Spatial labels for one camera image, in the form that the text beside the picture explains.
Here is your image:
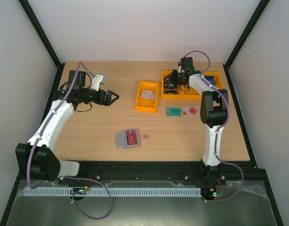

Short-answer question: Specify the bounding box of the yellow bin with beige cards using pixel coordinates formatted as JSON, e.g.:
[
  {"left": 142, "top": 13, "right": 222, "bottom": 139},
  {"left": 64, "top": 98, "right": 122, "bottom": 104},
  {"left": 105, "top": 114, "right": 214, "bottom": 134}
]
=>
[{"left": 135, "top": 81, "right": 159, "bottom": 113}]

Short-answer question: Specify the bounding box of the white slotted cable duct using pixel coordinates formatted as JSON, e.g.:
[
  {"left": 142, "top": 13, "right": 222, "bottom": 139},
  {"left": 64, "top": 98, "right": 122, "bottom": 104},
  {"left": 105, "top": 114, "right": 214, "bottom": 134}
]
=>
[{"left": 18, "top": 187, "right": 201, "bottom": 197}]

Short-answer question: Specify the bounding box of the blue card stack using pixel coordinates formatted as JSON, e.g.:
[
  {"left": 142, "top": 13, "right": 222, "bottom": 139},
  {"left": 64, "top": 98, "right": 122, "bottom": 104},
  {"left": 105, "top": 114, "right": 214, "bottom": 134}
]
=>
[{"left": 203, "top": 75, "right": 215, "bottom": 86}]

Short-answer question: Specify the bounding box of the teal card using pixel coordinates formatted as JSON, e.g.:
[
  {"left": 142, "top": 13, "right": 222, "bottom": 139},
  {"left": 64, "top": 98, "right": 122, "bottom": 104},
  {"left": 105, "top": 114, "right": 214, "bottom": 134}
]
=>
[{"left": 166, "top": 107, "right": 182, "bottom": 117}]

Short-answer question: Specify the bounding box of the yellow bin with black cards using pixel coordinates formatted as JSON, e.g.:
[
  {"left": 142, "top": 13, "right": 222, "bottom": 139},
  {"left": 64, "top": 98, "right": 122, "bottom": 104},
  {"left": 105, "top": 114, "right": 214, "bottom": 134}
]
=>
[{"left": 161, "top": 70, "right": 182, "bottom": 99}]

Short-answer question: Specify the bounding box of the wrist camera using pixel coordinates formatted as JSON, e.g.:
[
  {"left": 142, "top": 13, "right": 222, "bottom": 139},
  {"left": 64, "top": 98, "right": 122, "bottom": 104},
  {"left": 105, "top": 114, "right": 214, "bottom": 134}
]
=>
[
  {"left": 177, "top": 61, "right": 182, "bottom": 74},
  {"left": 90, "top": 74, "right": 107, "bottom": 91}
]

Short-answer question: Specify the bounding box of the yellow bin with red cards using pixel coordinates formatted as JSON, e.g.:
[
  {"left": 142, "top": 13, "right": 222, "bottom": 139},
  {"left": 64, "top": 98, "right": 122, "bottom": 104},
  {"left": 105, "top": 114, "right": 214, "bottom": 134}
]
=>
[{"left": 179, "top": 73, "right": 200, "bottom": 99}]

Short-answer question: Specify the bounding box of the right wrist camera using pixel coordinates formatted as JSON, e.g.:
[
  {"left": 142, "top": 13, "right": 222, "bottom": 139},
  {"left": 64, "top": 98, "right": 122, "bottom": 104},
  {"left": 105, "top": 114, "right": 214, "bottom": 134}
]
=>
[{"left": 177, "top": 61, "right": 182, "bottom": 74}]

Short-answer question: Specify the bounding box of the white card with red circles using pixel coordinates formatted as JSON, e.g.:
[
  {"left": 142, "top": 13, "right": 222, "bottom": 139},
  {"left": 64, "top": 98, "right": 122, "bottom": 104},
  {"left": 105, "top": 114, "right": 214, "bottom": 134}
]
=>
[{"left": 182, "top": 106, "right": 198, "bottom": 115}]

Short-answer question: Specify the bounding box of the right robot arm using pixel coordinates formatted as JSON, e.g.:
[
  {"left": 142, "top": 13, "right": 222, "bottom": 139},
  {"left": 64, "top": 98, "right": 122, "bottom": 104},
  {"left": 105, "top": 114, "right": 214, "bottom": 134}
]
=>
[{"left": 162, "top": 56, "right": 230, "bottom": 185}]

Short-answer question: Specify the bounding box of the right black frame post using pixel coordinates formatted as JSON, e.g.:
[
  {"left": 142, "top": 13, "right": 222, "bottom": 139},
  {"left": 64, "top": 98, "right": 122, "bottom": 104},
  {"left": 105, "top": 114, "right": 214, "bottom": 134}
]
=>
[{"left": 224, "top": 0, "right": 270, "bottom": 70}]

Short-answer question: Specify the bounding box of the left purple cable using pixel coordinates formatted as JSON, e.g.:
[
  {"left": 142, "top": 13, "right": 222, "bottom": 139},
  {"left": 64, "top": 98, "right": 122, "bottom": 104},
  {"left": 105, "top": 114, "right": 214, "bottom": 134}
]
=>
[{"left": 26, "top": 61, "right": 98, "bottom": 190}]

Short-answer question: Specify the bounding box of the black frame post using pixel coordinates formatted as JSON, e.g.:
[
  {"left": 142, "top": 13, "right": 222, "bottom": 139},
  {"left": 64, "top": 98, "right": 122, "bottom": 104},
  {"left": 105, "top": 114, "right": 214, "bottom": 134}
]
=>
[
  {"left": 224, "top": 0, "right": 270, "bottom": 70},
  {"left": 18, "top": 0, "right": 66, "bottom": 95}
]

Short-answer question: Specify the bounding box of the left black frame post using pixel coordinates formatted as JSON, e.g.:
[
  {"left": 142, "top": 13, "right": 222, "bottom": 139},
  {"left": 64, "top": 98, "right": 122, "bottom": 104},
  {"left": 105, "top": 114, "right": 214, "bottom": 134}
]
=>
[{"left": 18, "top": 0, "right": 66, "bottom": 95}]

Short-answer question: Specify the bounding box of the yellow bin with blue cards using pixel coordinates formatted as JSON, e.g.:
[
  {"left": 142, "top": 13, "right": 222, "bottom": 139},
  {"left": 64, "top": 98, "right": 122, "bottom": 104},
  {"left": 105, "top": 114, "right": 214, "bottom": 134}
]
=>
[{"left": 199, "top": 71, "right": 223, "bottom": 95}]

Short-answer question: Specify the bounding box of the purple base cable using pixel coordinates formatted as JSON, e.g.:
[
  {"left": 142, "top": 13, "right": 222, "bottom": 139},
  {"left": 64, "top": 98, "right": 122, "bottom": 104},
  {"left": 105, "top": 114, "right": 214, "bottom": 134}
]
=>
[{"left": 70, "top": 178, "right": 114, "bottom": 219}]

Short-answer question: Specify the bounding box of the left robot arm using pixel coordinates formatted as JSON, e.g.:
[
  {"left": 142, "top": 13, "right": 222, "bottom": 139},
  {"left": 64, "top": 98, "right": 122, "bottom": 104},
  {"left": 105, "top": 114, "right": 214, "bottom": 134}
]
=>
[{"left": 15, "top": 70, "right": 119, "bottom": 181}]

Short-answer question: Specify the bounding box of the red VIP card in holder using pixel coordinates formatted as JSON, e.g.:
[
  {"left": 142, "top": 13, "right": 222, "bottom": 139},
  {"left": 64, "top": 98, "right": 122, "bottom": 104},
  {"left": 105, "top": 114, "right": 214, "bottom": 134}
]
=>
[{"left": 125, "top": 129, "right": 139, "bottom": 146}]

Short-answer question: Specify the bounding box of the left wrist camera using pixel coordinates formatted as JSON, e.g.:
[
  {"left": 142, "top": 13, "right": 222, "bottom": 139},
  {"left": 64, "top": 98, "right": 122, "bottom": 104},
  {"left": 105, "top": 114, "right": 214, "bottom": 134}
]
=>
[{"left": 90, "top": 74, "right": 107, "bottom": 91}]

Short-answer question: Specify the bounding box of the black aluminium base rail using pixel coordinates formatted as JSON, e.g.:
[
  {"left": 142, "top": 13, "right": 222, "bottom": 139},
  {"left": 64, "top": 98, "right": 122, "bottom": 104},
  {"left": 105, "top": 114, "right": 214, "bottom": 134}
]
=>
[{"left": 17, "top": 160, "right": 267, "bottom": 186}]

